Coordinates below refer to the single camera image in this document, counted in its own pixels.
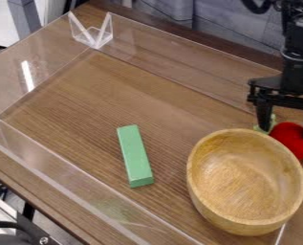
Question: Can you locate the clear acrylic tray enclosure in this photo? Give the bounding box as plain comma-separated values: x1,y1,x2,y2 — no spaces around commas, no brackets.
0,11,303,245

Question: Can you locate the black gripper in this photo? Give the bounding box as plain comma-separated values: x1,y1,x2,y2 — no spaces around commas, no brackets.
246,76,303,132

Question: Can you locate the black cable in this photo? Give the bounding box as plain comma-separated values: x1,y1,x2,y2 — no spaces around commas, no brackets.
0,219,30,245

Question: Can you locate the red plush fruit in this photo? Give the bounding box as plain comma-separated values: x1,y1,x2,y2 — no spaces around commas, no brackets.
253,122,303,161

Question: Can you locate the grey post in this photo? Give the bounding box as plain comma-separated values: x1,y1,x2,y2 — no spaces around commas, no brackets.
6,0,41,39

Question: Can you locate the black clamp bracket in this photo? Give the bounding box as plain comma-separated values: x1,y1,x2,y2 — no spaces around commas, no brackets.
14,214,61,245

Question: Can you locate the green rectangular block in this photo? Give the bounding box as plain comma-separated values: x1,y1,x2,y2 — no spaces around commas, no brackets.
116,124,153,188

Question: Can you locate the black table leg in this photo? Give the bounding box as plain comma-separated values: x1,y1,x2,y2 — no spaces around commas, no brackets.
21,203,34,221

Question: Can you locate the wooden bowl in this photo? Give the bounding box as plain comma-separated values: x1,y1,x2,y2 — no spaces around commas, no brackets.
186,128,303,236

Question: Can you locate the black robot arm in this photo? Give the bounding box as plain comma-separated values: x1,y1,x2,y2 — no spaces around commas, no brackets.
241,0,303,132

